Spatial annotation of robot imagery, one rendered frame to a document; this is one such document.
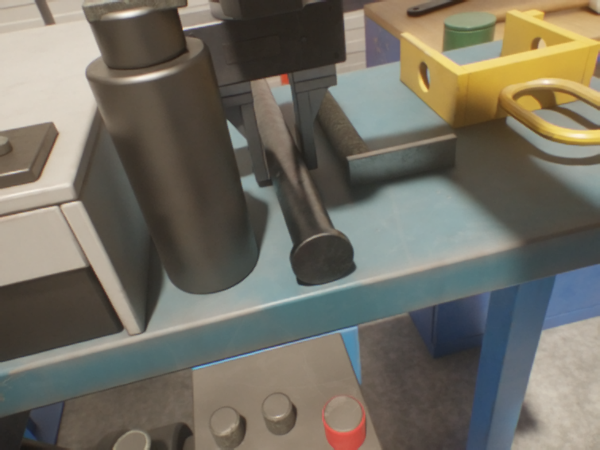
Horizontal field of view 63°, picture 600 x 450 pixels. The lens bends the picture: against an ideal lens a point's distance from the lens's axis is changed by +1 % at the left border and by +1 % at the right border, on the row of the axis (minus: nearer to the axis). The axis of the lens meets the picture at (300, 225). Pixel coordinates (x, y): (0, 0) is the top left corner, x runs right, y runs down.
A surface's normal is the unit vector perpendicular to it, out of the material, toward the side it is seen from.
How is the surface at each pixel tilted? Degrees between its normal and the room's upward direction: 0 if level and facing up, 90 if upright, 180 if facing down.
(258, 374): 0
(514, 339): 90
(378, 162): 90
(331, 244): 89
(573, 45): 0
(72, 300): 90
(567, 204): 0
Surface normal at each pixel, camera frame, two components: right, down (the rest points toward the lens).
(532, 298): 0.21, 0.58
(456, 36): -0.71, 0.50
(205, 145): 0.71, 0.36
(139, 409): -0.13, -0.79
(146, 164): -0.24, 0.62
